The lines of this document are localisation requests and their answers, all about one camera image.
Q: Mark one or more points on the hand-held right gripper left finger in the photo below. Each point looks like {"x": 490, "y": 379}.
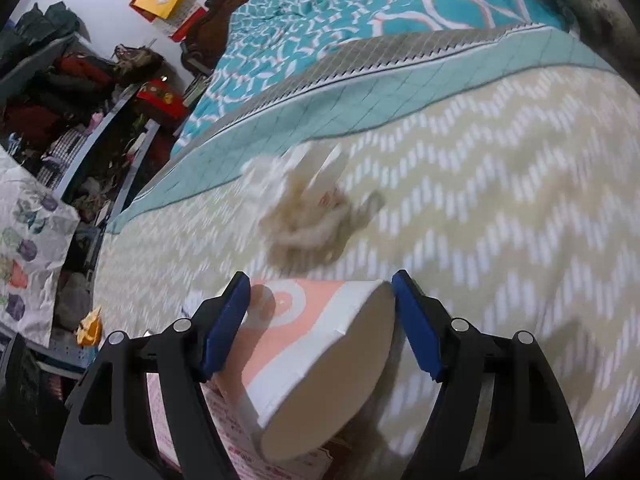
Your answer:
{"x": 227, "y": 320}

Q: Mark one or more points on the brown handbag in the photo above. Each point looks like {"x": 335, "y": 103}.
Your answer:
{"x": 137, "y": 62}

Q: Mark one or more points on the pink white paper cup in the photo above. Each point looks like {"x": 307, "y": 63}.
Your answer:
{"x": 310, "y": 350}

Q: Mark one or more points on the teal white patterned quilt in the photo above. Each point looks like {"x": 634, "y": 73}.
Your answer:
{"x": 310, "y": 25}

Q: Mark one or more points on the printed blue beige bed sheet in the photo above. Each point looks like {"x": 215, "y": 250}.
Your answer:
{"x": 500, "y": 210}

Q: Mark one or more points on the white plant print cloth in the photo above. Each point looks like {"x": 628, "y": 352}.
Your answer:
{"x": 30, "y": 240}

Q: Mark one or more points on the grey metal shelf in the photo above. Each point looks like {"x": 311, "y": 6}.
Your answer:
{"x": 100, "y": 125}

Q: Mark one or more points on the red gift bag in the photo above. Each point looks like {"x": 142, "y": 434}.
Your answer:
{"x": 160, "y": 100}

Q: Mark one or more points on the carved wooden headboard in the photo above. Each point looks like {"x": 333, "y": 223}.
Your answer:
{"x": 215, "y": 30}

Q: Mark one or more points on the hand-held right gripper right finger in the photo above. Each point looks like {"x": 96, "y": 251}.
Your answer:
{"x": 417, "y": 320}

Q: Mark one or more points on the dark clothes pile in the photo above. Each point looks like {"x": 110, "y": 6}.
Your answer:
{"x": 50, "y": 80}

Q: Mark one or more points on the curled orange peel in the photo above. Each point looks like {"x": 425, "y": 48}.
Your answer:
{"x": 90, "y": 330}

